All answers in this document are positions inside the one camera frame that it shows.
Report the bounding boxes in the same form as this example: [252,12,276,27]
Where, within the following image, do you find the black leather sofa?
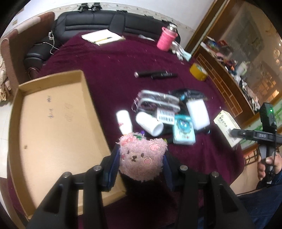
[23,10,171,78]

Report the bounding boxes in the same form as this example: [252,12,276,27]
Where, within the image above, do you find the brown armchair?
[1,11,55,94]

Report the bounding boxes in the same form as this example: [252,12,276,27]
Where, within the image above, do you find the black snack packet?
[169,88,207,102]

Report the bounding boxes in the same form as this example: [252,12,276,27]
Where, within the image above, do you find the wooden sideboard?
[186,1,281,124]

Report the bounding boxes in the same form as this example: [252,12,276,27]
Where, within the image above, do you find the yellow tape roll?
[190,63,208,81]

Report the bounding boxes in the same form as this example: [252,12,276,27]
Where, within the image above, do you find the clear pencil case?
[131,90,181,113]

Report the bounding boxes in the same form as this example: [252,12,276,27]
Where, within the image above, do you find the pink plush bear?
[117,133,167,182]

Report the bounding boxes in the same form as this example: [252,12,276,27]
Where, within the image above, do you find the open notebook with pen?
[81,29,126,46]

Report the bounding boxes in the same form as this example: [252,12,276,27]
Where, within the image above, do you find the person right hand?
[257,153,282,181]

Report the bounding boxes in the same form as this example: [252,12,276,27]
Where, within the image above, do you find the teal tissue pack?
[173,115,195,145]

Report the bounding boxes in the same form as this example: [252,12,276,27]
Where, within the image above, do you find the white lotion bottle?
[116,110,133,135]

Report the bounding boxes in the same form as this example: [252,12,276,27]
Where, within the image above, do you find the white rectangular box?
[186,99,210,131]

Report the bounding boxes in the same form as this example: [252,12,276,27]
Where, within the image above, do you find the cardboard box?
[8,70,127,219]

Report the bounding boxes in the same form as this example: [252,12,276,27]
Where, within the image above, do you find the black marker pen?
[134,71,178,80]

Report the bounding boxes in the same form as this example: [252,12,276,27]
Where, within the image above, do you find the pink knitted bottle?
[157,23,178,51]

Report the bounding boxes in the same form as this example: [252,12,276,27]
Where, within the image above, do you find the floral blanket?
[0,57,11,102]

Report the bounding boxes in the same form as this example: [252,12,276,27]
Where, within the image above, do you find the white medicine box green border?
[214,110,241,147]

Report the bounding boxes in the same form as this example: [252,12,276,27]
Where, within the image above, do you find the white pill bottle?
[135,112,164,137]

